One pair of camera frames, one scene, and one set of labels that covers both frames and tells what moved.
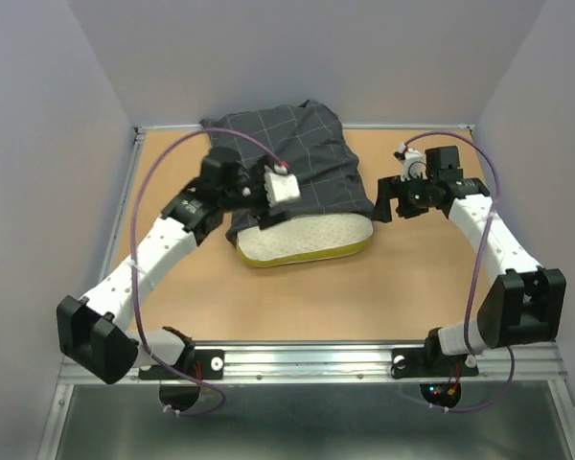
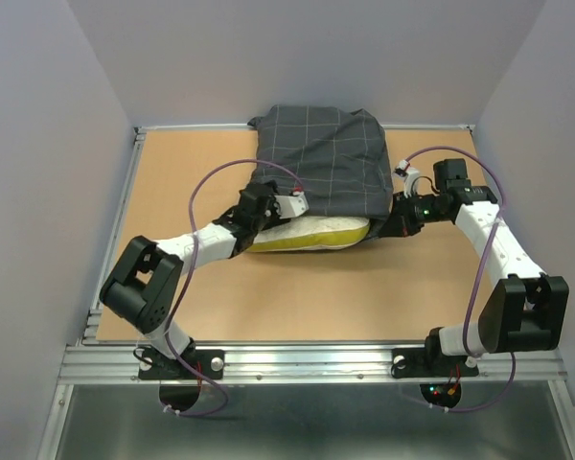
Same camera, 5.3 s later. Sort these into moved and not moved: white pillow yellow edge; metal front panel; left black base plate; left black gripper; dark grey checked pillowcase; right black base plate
Moved: white pillow yellow edge; left black gripper; dark grey checked pillowcase
Not moved: left black base plate; metal front panel; right black base plate
